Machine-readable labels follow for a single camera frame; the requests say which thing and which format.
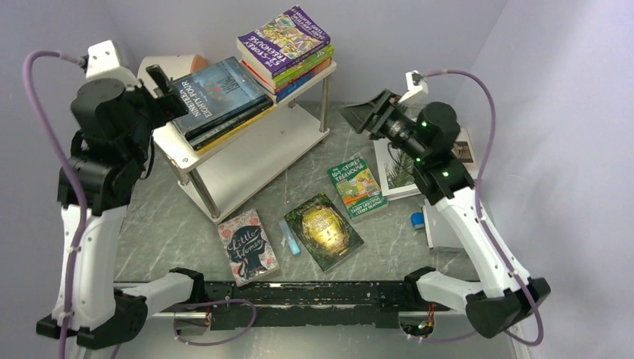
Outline white palm leaf book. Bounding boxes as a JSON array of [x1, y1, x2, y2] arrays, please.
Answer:
[[373, 138, 421, 200]]

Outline black Moon and Sixpence book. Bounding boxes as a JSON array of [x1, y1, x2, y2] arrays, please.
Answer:
[[188, 97, 274, 150]]

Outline white tape roll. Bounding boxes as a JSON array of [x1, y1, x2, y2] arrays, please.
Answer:
[[138, 55, 209, 97]]

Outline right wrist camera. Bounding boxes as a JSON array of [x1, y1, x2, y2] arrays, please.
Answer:
[[398, 70, 428, 107]]

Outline yellow Little Prince book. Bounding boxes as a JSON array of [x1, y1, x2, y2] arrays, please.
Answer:
[[192, 105, 276, 155]]

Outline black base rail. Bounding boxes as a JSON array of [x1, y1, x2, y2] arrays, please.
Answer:
[[160, 280, 446, 331]]

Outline white two-tier shelf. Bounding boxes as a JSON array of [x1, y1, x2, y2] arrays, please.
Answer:
[[154, 62, 337, 224]]

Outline blue Nineteen Eighty-Four book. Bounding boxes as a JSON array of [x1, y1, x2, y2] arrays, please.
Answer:
[[172, 57, 273, 144]]

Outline grey laptop box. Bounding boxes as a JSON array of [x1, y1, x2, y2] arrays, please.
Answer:
[[422, 199, 464, 251]]

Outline light blue glue stick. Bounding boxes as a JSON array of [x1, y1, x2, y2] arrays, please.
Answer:
[[279, 220, 301, 256]]

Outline blue orange book in stack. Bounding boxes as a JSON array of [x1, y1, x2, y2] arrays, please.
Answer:
[[241, 57, 332, 102]]

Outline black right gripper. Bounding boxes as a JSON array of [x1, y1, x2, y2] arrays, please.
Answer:
[[335, 89, 428, 164]]

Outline dark green garden book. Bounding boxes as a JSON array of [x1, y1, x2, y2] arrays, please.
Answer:
[[284, 193, 364, 273]]

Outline purple treehouse book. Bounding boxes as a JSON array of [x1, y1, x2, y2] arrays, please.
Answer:
[[236, 5, 331, 78]]

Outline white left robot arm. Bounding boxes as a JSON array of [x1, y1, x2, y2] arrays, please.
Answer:
[[22, 40, 207, 358]]

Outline green treehouse book in stack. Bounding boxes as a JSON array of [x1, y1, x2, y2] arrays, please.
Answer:
[[271, 45, 335, 92]]

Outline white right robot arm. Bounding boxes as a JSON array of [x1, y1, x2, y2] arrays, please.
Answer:
[[340, 90, 551, 338]]

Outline green 104-storey treehouse book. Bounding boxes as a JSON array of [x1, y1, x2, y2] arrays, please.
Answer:
[[327, 157, 389, 222]]

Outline floral Little Women book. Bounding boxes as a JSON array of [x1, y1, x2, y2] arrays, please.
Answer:
[[218, 209, 280, 287]]

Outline blue round tape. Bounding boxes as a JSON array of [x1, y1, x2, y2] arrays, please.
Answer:
[[410, 212, 425, 230]]

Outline white magazine with photo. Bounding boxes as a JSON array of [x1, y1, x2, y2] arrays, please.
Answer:
[[452, 128, 479, 180]]

